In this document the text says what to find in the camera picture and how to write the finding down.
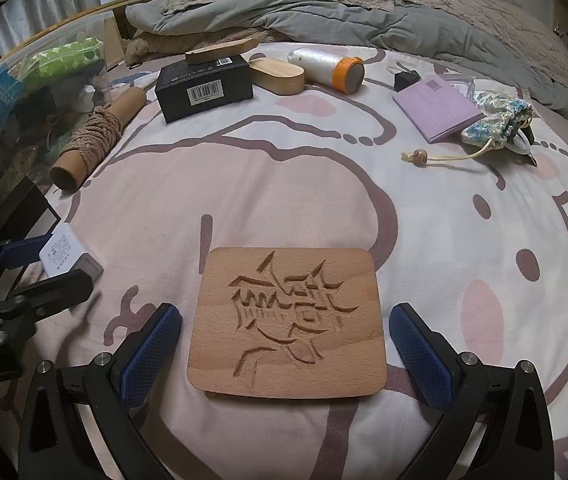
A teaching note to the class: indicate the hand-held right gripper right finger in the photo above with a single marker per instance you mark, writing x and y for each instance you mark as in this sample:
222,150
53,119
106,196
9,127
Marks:
421,350

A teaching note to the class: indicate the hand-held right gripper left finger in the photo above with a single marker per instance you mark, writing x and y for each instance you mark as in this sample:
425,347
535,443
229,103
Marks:
151,345

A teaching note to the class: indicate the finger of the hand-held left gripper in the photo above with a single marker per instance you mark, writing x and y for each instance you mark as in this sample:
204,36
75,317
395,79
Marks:
19,253
49,287

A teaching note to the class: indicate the white charger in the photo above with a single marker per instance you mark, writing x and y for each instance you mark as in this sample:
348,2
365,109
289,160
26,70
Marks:
64,252

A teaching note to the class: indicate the carved wooden coaster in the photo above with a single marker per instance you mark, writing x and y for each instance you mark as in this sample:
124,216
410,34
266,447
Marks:
224,360

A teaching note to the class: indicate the clear storage bin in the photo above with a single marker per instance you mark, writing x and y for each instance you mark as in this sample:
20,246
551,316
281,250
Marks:
24,125

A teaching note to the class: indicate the large black box white edge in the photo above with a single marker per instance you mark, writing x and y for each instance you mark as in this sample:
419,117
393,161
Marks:
19,210

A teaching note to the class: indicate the pink patterned bed sheet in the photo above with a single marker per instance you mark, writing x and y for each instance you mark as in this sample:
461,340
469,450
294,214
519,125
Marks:
439,220

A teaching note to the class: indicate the cardboard tube with twine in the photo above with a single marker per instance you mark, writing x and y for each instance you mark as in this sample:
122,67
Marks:
89,140

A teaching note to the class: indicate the blue packet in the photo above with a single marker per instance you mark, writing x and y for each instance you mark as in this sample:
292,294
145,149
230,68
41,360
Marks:
4,90

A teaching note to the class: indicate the green polka dot pouch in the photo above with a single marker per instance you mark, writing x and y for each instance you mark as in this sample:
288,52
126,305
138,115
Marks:
64,52

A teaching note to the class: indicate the small black block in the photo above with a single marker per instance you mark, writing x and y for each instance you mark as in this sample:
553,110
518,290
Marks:
528,135

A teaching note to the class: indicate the purple box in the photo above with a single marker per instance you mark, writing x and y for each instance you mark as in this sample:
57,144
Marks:
436,107

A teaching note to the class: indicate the black box with barcode label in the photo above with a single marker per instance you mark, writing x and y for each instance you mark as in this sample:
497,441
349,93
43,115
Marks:
204,90

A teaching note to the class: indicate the wooden bedside cabinet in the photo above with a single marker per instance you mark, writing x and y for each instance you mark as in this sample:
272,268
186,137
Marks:
114,25

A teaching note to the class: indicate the brown fuzzy blanket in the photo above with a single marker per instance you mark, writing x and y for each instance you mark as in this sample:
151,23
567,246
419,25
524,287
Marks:
174,42

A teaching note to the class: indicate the clear plastic wrapper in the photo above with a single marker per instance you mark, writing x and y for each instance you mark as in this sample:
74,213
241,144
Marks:
459,84

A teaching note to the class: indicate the wooden stick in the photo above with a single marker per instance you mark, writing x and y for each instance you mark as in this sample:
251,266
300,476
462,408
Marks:
219,51

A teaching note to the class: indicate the oval wooden box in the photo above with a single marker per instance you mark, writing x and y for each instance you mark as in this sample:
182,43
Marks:
276,77

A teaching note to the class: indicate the white thread spool orange cap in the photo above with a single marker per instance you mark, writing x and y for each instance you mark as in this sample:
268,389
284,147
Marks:
319,65

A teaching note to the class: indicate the grey duvet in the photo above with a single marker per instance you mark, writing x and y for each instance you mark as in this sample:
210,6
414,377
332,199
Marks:
364,20

